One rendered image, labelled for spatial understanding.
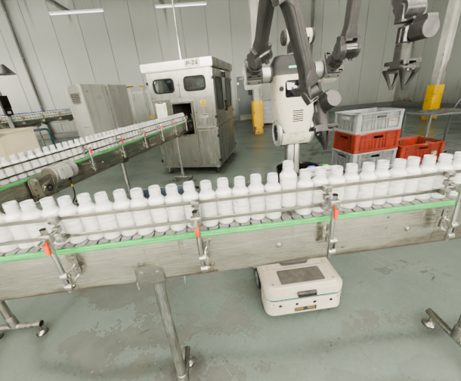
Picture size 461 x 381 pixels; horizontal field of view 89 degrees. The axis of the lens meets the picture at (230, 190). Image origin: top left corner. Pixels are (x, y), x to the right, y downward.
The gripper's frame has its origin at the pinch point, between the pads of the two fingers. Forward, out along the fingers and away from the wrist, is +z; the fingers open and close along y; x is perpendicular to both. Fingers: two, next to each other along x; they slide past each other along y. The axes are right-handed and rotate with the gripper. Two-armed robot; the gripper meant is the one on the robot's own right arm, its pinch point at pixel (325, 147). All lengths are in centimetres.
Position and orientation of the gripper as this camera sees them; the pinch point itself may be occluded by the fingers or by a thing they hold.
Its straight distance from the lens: 108.1
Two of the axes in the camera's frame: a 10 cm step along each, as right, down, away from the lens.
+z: 1.2, 9.9, 0.3
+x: -0.5, -0.2, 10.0
